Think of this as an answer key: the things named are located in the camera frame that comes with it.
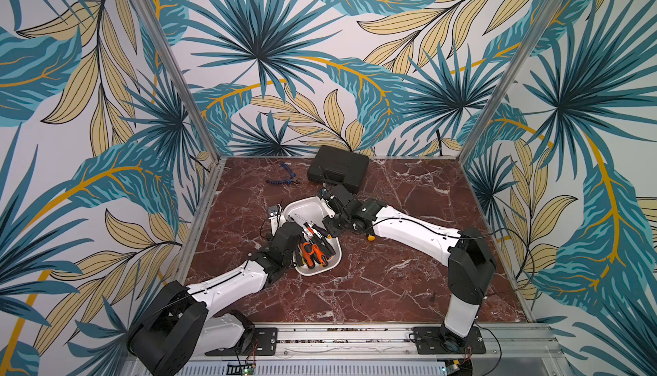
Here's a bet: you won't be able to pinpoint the blue black cutting pliers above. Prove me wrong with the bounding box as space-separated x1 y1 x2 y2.
265 162 299 186

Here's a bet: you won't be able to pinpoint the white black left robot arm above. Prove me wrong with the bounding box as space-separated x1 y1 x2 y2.
127 222 303 375

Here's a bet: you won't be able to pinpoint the black plastic tool case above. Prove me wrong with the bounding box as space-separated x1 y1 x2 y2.
307 145 370 194

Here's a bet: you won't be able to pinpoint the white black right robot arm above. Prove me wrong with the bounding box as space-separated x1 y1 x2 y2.
318 184 497 345

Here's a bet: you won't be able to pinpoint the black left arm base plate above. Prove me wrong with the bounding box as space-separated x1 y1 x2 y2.
205 327 278 357

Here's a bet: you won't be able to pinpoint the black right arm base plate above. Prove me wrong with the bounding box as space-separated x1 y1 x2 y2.
409 326 487 355

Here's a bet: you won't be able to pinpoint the aluminium frame post left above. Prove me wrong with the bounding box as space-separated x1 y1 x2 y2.
130 0 221 163

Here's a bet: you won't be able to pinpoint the aluminium frame post right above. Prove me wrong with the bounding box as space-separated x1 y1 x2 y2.
458 0 564 166

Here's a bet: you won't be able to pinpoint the aluminium front rail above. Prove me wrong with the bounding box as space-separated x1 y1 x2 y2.
179 323 573 375

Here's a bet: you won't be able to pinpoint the white plastic storage box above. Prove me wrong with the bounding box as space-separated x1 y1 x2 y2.
278 197 342 277

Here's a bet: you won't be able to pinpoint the aluminium frame post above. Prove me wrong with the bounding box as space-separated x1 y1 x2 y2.
130 0 221 163
458 0 564 166

